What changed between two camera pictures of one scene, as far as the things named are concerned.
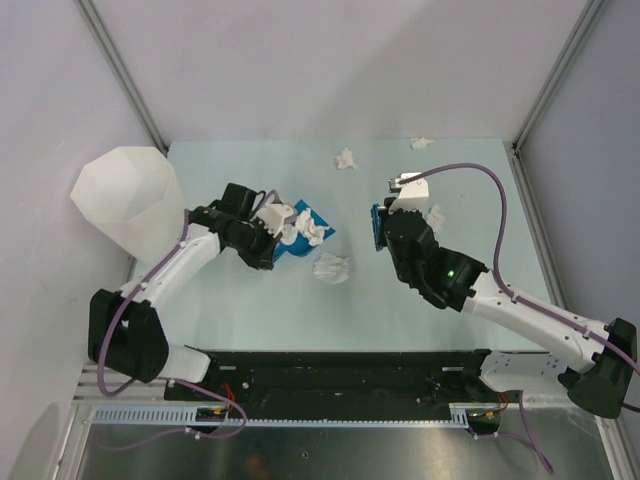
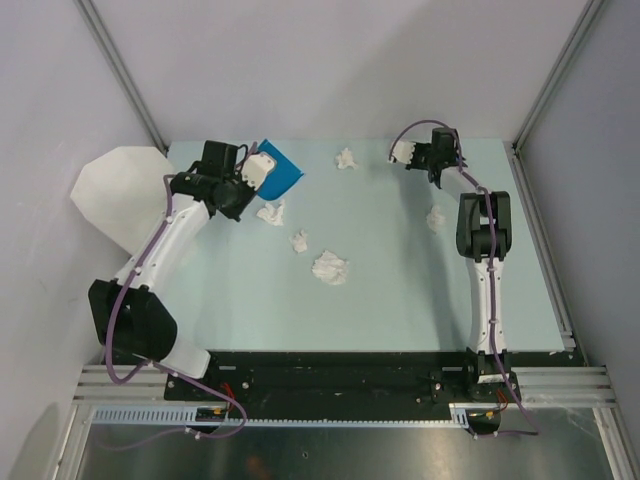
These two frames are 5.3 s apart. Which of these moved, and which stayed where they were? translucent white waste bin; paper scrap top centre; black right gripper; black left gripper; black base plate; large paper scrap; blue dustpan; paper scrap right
Moved: black right gripper; blue dustpan; black left gripper
Stayed: paper scrap top centre; large paper scrap; translucent white waste bin; black base plate; paper scrap right
